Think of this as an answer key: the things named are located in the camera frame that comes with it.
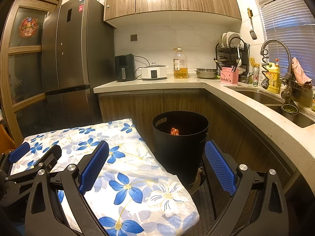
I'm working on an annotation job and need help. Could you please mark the white window blinds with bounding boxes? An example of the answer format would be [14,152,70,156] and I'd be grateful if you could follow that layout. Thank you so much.
[250,0,315,79]

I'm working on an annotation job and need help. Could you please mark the yellow detergent bottle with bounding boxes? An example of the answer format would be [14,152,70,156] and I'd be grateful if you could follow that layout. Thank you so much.
[266,59,280,94]

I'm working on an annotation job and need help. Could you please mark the white electric cooker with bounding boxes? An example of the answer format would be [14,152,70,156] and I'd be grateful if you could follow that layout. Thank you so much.
[141,64,168,80]

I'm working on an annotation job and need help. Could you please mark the hanging metal spatula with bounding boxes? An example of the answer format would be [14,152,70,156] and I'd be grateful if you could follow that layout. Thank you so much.
[247,8,258,40]

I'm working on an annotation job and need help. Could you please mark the dark steel refrigerator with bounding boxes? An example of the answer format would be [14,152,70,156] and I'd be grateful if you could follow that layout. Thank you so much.
[41,0,115,133]

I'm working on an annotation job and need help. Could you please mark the wooden wall cabinets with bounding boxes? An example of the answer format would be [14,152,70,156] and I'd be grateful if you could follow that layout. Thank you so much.
[103,0,242,29]

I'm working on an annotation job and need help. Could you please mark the steel kitchen faucet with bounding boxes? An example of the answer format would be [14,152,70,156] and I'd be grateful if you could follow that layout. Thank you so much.
[260,39,294,106]

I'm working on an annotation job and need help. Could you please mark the cooking oil bottle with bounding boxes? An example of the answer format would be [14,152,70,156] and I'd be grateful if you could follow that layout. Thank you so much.
[173,48,189,79]

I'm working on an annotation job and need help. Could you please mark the red round door decoration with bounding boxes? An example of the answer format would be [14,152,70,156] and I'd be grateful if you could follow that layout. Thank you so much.
[19,17,39,38]

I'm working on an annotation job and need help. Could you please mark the black power cable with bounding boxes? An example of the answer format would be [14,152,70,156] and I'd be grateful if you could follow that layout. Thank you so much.
[134,56,151,79]

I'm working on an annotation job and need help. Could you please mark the stainless steel sink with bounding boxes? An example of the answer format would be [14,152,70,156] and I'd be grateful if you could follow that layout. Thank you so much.
[233,88,315,128]

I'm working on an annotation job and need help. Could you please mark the black air fryer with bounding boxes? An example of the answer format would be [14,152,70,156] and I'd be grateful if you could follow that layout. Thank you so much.
[115,54,135,82]

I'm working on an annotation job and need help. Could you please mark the coiled spring sprayer hose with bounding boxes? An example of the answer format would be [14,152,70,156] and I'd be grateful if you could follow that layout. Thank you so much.
[259,49,271,89]

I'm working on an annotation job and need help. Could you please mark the black round waste bin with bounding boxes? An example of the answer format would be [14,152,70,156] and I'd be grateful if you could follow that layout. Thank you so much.
[152,111,209,185]

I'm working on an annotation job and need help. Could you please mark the silver drink can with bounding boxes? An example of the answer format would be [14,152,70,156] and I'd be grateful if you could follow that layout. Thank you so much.
[252,66,260,86]

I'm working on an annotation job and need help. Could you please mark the stainless steel basin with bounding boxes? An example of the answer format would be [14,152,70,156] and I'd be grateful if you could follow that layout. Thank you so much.
[194,68,218,79]

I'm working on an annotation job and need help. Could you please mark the orange chair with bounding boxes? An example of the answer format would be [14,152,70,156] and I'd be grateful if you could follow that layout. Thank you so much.
[0,124,15,153]

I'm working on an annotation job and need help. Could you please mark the pink utensil holder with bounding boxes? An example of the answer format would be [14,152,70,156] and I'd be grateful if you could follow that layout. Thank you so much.
[220,67,239,86]

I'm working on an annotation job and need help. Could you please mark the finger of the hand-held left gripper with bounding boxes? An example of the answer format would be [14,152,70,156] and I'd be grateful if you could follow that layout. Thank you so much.
[5,145,62,186]
[0,142,31,178]

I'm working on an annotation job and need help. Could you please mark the blue floral tablecloth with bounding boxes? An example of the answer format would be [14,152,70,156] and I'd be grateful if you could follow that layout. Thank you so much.
[11,118,200,236]

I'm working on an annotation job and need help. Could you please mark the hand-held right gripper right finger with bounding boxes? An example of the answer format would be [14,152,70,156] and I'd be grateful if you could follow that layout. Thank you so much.
[203,140,288,236]

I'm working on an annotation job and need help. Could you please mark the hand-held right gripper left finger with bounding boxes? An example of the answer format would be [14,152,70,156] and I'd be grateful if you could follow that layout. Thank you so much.
[25,140,109,236]

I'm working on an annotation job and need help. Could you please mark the pink dish cloth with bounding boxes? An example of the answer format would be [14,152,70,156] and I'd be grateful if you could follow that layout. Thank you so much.
[292,57,313,84]

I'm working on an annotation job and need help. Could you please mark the sink strainer basket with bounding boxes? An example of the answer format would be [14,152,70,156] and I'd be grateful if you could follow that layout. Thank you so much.
[281,104,299,115]

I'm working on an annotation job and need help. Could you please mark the wooden door with glass panes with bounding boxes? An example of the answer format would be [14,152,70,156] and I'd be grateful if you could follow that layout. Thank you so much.
[0,0,63,140]

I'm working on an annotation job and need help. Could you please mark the black dish rack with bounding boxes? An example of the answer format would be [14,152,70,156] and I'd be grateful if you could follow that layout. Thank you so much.
[216,37,250,79]

